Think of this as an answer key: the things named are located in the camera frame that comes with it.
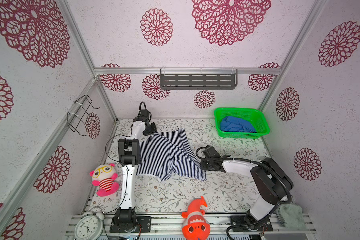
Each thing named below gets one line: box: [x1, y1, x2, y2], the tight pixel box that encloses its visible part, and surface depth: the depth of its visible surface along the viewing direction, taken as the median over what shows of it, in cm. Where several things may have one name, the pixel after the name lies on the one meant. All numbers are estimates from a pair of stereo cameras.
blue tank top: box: [220, 116, 257, 133], surface depth 112 cm
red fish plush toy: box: [181, 196, 211, 240], surface depth 69 cm
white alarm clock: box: [74, 212, 104, 240], surface depth 71 cm
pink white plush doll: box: [89, 163, 120, 197], surface depth 85 cm
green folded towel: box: [275, 203, 306, 230], surface depth 77 cm
